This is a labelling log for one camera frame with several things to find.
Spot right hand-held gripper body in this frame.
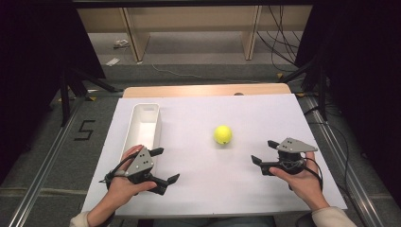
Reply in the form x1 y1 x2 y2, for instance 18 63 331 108
274 137 319 176

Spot small floor litter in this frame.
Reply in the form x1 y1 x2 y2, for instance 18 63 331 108
113 38 131 50

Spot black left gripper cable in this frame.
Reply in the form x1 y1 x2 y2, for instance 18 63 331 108
98 152 140 191

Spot black floor cable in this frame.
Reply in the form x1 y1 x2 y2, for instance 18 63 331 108
305 106 358 219

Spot black metal stand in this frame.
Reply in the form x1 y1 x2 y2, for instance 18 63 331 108
58 67 120 128
278 56 329 123

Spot person's right hand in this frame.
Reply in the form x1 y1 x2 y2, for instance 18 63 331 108
269 151 331 212

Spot person's left hand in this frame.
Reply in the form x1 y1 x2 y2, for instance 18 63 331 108
105 144 159 206

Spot aluminium floor rail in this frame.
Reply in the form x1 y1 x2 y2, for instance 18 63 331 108
7 94 89 227
302 94 385 227

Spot white floor cable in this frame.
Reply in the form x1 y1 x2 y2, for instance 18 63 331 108
150 63 263 85

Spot white plastic bin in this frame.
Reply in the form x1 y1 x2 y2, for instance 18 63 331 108
119 102 163 165

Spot yellow tennis ball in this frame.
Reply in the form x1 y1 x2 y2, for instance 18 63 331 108
213 124 234 146

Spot light wooden desk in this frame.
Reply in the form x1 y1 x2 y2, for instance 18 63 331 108
77 5 314 63

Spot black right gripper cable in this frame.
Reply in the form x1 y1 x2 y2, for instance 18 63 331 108
288 156 324 192

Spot black curtain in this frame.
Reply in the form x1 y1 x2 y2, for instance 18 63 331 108
0 0 107 185
294 0 401 202

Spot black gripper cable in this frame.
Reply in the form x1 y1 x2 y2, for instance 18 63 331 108
98 152 140 191
288 156 324 192

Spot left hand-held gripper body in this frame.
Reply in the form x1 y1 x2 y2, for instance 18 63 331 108
125 147 156 186

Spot white paper sheet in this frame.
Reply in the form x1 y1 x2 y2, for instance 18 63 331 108
80 93 349 219

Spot bundle of black cables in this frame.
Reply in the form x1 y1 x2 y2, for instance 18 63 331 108
255 5 305 73

